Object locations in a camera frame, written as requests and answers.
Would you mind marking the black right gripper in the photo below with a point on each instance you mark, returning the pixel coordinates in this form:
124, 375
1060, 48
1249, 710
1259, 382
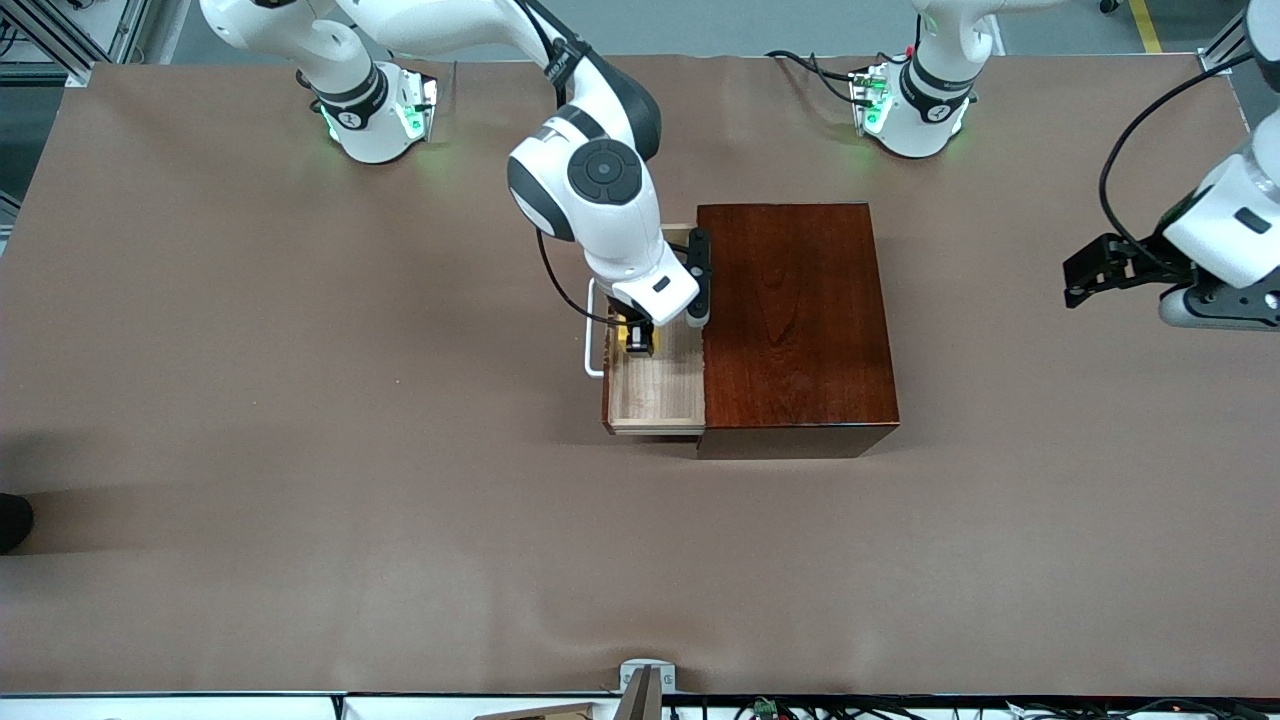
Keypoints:
637, 336

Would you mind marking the black round object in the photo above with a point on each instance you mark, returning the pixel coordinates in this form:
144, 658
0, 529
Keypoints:
12, 522

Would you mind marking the aluminium frame with dark bars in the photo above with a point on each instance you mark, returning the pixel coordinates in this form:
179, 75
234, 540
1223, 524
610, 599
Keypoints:
130, 30

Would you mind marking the white table edge rail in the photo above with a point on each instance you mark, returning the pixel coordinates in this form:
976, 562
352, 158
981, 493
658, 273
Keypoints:
200, 708

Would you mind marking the brown table mat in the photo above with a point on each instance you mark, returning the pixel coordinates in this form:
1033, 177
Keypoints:
500, 560

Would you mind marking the aluminium frame with corner bracket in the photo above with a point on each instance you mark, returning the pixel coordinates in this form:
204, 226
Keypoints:
1225, 50

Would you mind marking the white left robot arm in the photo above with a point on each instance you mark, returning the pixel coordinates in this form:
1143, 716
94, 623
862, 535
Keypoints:
925, 125

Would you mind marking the small metal bracket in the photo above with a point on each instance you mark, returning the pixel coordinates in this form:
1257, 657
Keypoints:
632, 668

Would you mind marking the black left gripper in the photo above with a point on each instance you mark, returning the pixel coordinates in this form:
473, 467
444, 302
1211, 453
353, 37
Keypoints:
1143, 258

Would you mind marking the dark red wooden cabinet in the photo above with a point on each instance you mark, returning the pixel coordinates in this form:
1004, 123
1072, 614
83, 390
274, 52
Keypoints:
800, 340

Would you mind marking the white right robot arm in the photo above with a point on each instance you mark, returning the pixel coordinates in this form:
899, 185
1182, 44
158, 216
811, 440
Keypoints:
625, 245

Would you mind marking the aluminium post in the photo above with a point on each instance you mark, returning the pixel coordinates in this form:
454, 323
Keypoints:
645, 700

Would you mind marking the yellow block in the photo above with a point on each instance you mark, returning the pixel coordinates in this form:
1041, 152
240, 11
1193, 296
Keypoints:
656, 342

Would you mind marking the brown cardboard piece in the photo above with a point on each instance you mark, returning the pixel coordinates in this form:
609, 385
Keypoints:
540, 714

